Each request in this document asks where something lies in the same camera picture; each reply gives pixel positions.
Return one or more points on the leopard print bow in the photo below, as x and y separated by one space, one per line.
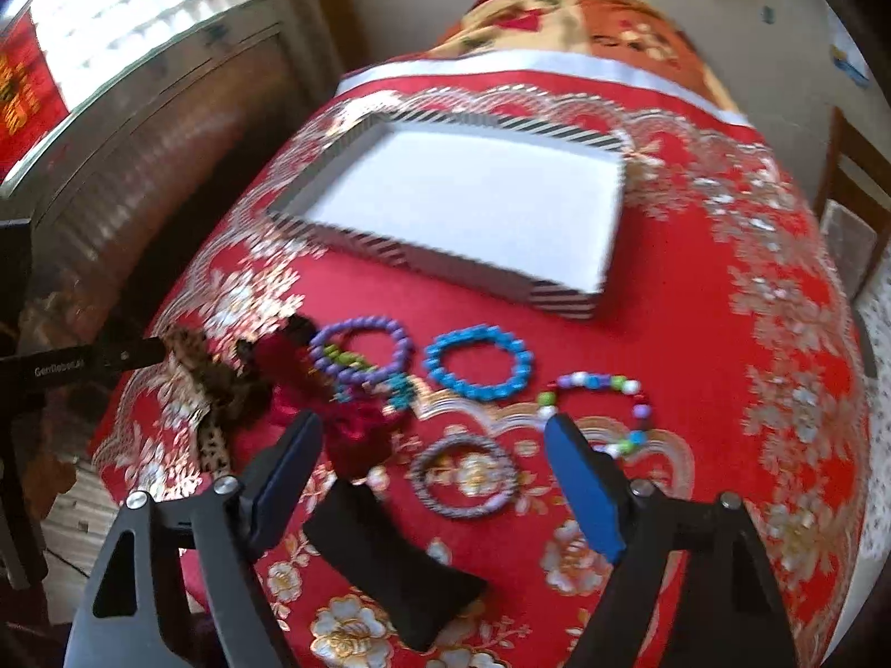
202 362

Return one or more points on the red satin bow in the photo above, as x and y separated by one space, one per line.
355 431

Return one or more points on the red floral tablecloth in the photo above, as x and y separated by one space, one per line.
661 278

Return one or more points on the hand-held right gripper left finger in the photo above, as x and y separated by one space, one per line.
285 480

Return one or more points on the red window sticker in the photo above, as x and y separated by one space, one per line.
21 97

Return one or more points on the brown scrunchie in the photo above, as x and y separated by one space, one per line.
243 390

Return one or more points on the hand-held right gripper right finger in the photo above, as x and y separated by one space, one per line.
585 487

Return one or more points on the striped black white box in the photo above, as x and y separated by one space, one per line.
452 181

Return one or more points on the printed blanket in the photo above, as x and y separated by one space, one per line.
557 21

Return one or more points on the window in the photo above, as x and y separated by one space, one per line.
139 14

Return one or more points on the black velvet pouch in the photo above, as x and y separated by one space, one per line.
390 563

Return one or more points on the wooden chair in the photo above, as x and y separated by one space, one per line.
835 153

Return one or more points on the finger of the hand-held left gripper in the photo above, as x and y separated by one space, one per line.
83 362

